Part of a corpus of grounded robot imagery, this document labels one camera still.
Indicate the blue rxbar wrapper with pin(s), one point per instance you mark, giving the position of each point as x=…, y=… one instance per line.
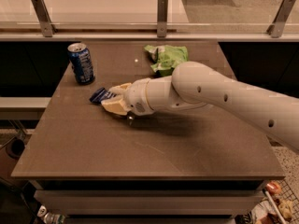
x=100, y=95

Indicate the middle metal railing bracket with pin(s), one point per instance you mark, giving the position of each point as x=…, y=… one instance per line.
x=162, y=12

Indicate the grey table base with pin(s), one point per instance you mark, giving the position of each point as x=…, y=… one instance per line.
x=149, y=202

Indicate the metal railing bracket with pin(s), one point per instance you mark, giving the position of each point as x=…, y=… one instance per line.
x=162, y=12
x=276, y=28
x=47, y=29

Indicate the left metal railing bracket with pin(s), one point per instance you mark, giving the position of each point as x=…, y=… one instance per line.
x=47, y=29

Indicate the wire basket with snacks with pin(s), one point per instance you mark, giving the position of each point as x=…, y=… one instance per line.
x=278, y=206

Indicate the right metal railing bracket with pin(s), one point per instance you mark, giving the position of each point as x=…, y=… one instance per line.
x=276, y=28

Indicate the green chip bag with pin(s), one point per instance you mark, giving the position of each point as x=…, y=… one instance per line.
x=166, y=58

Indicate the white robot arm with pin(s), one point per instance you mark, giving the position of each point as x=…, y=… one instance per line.
x=195, y=85

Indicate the glass railing panel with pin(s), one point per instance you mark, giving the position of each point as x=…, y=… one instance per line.
x=114, y=11

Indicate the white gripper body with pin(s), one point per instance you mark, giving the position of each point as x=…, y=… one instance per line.
x=136, y=96

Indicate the blue soda can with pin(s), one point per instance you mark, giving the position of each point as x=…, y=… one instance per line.
x=81, y=61

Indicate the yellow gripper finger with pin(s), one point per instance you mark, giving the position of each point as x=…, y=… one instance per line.
x=116, y=105
x=120, y=89

